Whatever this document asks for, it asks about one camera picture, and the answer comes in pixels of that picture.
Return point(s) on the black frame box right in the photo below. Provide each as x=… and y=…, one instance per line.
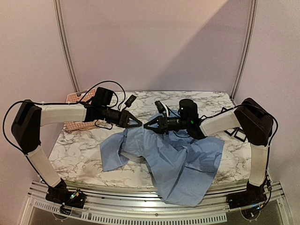
x=240, y=135

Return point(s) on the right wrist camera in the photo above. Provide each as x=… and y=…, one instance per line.
x=161, y=108

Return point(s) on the right aluminium post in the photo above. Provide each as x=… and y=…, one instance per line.
x=245, y=49

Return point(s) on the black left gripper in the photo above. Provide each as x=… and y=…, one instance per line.
x=124, y=120

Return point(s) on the aluminium front rail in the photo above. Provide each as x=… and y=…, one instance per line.
x=143, y=206

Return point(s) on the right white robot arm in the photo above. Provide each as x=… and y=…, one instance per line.
x=258, y=125

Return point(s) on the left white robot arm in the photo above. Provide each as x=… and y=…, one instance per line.
x=31, y=116

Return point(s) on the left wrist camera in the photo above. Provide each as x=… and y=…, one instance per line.
x=130, y=100

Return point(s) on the blue shirt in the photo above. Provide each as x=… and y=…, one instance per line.
x=183, y=168

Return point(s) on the aluminium post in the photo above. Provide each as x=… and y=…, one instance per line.
x=64, y=44
x=245, y=49

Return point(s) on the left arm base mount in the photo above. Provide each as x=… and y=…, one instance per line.
x=61, y=195

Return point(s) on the left aluminium post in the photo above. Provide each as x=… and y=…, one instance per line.
x=64, y=44

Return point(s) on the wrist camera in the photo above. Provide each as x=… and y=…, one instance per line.
x=161, y=108
x=130, y=100

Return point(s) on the pink plastic basket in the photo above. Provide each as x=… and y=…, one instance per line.
x=76, y=120

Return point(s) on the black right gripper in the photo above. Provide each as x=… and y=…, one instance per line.
x=163, y=124

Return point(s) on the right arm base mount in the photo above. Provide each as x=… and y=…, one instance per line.
x=251, y=196

